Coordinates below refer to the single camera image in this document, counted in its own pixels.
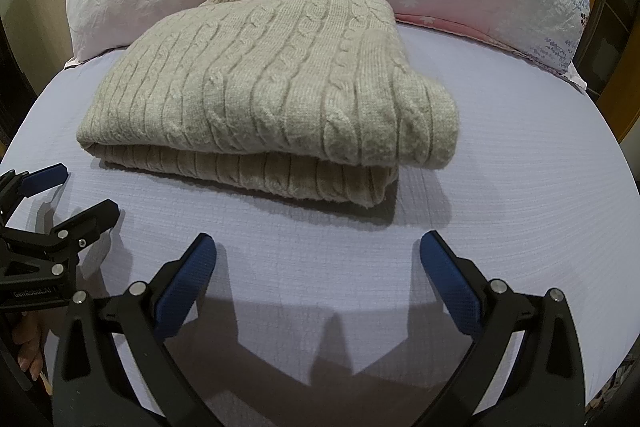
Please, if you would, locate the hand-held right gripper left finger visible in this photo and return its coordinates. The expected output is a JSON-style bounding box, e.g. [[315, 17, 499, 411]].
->
[[52, 233, 218, 427]]

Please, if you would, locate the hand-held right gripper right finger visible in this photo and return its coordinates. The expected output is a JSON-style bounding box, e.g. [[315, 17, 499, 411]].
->
[[419, 230, 587, 427]]

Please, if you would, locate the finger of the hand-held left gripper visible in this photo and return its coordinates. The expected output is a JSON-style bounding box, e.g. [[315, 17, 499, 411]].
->
[[0, 163, 70, 228], [0, 200, 121, 278]]

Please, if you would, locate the beige cable-knit sweater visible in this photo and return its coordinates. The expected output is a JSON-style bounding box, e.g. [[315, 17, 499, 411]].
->
[[76, 0, 460, 210]]

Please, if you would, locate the person's left hand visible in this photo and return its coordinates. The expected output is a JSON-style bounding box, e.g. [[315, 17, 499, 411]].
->
[[11, 312, 54, 395]]

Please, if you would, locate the lavender bed sheet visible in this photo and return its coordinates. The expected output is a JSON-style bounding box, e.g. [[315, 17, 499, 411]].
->
[[0, 25, 632, 427]]

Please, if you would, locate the wooden bed frame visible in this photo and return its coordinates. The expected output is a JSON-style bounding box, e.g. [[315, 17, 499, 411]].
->
[[586, 0, 640, 188]]

